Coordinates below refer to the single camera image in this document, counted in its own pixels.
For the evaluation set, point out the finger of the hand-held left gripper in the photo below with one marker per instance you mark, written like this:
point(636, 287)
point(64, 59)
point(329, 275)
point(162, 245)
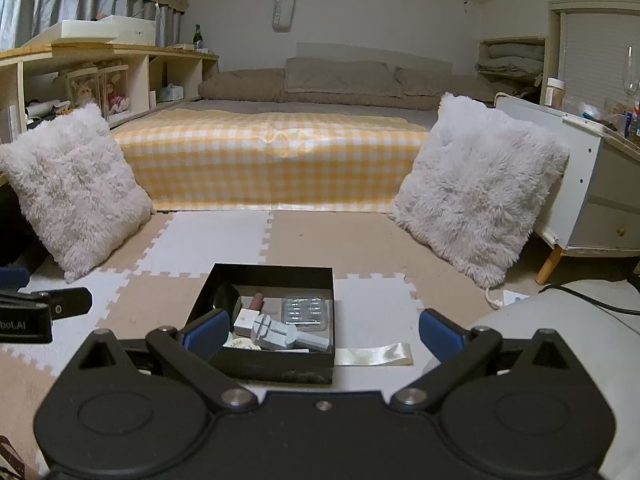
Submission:
point(12, 278)
point(70, 302)

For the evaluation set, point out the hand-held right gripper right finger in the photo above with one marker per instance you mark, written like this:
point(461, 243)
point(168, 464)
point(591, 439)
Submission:
point(440, 332)

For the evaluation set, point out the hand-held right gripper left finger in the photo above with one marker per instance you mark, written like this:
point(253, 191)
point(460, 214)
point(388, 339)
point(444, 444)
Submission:
point(207, 332)

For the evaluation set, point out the round tin with floral lid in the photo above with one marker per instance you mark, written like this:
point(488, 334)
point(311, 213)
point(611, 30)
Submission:
point(239, 344)

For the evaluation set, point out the black oval case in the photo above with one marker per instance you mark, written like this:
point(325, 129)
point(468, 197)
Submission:
point(222, 296)

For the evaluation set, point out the grey plastic tool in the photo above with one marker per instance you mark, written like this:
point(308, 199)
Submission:
point(285, 336)

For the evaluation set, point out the black cardboard box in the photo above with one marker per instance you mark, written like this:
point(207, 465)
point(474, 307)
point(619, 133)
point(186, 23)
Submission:
point(280, 367)

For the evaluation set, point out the clear plastic case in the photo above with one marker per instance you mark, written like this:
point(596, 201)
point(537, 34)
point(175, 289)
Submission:
point(305, 312)

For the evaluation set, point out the black storage box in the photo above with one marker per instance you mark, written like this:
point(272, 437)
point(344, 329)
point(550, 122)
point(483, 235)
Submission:
point(10, 230)

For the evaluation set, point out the white satin ribbon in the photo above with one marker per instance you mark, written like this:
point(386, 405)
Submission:
point(372, 355)

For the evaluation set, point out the white power strip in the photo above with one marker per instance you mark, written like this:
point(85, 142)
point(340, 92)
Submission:
point(515, 297)

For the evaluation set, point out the fluffy white pillow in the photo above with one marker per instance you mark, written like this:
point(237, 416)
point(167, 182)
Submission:
point(70, 185)
point(475, 185)

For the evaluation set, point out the light grey cloth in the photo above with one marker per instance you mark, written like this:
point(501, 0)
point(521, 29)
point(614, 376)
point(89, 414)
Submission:
point(575, 322)

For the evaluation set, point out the foam puzzle mat tiles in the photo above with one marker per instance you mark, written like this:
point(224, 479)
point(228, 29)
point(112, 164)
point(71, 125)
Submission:
point(325, 240)

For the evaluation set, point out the white paper roll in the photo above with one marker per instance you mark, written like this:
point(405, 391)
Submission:
point(42, 108)

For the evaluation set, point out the yellow checkered bed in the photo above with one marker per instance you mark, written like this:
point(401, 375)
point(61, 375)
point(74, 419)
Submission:
point(270, 165)

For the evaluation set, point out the clear case with rabbit doll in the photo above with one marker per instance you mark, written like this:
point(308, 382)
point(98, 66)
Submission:
point(82, 90)

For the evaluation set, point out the clear case with pink doll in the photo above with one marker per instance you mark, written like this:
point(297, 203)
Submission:
point(116, 92)

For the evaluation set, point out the white cabinet with wooden legs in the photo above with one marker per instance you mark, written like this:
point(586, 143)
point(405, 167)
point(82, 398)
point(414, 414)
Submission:
point(600, 185)

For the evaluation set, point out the tissue box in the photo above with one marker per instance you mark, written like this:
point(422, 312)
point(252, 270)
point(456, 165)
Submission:
point(172, 94)

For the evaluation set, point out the beige rolled duvet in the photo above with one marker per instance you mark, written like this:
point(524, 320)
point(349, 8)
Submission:
point(240, 85)

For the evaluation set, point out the wooden shelf unit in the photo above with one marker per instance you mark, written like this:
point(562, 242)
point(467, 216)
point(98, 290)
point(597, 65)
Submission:
point(125, 50)

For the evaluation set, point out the white flat box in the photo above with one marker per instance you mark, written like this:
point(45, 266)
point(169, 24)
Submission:
point(100, 30)

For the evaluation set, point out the jar with white lid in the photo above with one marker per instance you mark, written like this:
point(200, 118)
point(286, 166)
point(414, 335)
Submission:
point(555, 94)

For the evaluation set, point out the grey curtain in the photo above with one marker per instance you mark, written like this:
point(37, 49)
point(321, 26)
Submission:
point(40, 10)

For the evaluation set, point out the large beige bed pillow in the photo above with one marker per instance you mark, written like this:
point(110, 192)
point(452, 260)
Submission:
point(340, 77)

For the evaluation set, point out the folded beige blanket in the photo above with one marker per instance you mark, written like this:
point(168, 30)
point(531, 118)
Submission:
point(515, 51)
point(510, 67)

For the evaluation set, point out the dark glass bottle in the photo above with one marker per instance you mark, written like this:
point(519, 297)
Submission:
point(198, 38)

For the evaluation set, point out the white door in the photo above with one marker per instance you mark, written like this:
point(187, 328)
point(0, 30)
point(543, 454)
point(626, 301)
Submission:
point(595, 50)

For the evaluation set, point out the wine glass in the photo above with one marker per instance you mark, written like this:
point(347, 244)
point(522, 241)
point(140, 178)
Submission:
point(631, 72)

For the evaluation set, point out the wooden wall shelf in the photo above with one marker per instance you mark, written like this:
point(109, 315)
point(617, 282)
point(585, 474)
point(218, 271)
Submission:
point(510, 40)

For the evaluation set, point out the white hanging wall pouch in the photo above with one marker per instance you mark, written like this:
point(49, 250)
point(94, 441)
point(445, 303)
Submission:
point(282, 7)

